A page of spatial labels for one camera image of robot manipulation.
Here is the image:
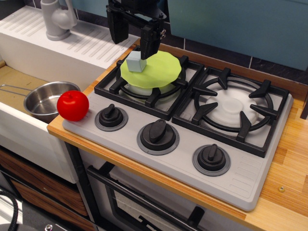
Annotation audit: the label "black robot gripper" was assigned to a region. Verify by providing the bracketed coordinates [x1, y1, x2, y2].
[106, 0, 167, 60]

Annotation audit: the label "light grey-blue cube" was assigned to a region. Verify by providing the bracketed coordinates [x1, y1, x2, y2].
[126, 51, 147, 73]

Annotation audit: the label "lime green plate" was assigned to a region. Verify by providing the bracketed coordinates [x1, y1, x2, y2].
[120, 51, 182, 89]

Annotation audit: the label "white toy sink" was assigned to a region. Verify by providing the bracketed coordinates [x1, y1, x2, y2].
[0, 6, 138, 183]

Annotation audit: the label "small steel pot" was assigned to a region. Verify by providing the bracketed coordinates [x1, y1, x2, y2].
[0, 81, 80, 124]

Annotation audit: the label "grey toy faucet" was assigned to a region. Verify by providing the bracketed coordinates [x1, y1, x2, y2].
[40, 0, 77, 41]

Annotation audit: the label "black left burner grate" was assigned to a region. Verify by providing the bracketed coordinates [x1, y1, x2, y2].
[94, 55, 205, 120]

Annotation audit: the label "black burner grate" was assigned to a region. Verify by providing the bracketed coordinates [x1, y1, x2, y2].
[172, 67, 290, 158]
[94, 55, 205, 120]

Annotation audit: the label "black left stove knob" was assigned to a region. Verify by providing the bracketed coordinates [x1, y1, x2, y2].
[95, 103, 128, 132]

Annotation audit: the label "black stove knob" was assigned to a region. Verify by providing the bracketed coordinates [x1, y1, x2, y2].
[95, 103, 128, 132]
[192, 144, 231, 177]
[137, 119, 180, 155]

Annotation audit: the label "red toy tomato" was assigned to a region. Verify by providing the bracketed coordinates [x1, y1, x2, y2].
[57, 90, 90, 121]

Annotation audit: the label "black middle stove knob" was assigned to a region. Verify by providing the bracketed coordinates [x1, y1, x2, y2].
[137, 119, 180, 155]

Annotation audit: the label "white right burner cap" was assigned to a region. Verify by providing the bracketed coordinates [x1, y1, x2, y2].
[206, 88, 259, 128]

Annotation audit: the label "grey toy stovetop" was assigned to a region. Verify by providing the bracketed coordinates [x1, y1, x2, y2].
[62, 60, 294, 212]

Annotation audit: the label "black right stove knob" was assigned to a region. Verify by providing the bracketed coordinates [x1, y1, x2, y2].
[192, 144, 231, 177]

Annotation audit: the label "black right burner grate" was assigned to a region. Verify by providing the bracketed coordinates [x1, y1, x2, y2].
[172, 67, 290, 158]

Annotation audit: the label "wooden drawer fronts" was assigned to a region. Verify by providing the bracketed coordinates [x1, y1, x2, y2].
[0, 147, 95, 231]

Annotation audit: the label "black oven door handle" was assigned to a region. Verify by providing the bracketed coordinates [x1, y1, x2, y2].
[87, 162, 205, 231]

